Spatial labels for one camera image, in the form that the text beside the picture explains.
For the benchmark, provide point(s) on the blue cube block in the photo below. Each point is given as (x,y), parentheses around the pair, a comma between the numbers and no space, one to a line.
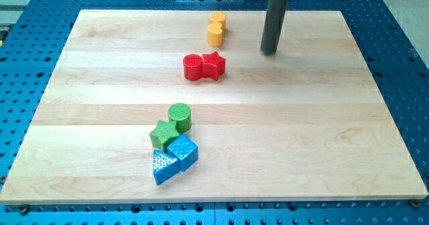
(185,150)

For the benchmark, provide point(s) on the light wooden board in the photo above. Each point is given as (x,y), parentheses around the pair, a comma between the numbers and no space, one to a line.
(308,123)

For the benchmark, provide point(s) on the red star block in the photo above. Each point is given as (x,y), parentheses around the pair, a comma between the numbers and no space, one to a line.
(213,65)

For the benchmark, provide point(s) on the green star block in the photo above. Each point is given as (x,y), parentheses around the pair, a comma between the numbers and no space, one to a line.
(163,134)

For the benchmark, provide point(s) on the green cylinder block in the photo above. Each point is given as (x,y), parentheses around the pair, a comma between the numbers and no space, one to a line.
(182,114)

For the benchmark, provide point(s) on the red cylinder block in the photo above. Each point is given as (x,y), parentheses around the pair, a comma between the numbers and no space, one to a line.
(192,67)

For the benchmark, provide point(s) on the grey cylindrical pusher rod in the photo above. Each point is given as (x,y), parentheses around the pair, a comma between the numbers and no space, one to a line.
(274,18)

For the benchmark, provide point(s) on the blue triangle block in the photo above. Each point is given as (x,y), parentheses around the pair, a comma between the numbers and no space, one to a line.
(164,166)

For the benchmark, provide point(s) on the yellow heart block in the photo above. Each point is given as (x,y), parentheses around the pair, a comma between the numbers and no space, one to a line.
(214,34)

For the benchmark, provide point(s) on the yellow hexagon block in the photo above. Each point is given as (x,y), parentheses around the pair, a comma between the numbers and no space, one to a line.
(218,17)

